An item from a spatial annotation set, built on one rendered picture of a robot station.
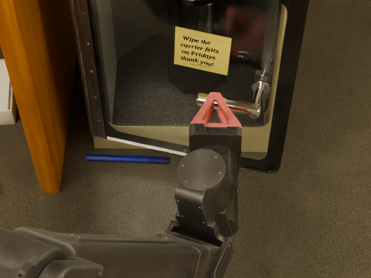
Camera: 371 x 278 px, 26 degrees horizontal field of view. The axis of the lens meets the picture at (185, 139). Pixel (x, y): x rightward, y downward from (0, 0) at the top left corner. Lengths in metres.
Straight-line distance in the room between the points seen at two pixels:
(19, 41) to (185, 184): 0.29
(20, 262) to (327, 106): 0.93
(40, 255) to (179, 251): 0.30
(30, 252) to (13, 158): 0.79
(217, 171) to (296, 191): 0.43
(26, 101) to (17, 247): 0.55
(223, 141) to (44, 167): 0.36
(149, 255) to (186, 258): 0.09
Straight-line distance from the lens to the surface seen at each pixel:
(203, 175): 0.91
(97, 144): 1.36
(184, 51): 1.10
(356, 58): 1.53
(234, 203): 0.99
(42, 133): 1.20
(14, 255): 0.60
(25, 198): 1.34
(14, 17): 1.01
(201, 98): 1.09
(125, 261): 0.75
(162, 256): 0.82
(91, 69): 1.19
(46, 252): 0.60
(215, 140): 1.01
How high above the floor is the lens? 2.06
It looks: 54 degrees down
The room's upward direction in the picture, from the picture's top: straight up
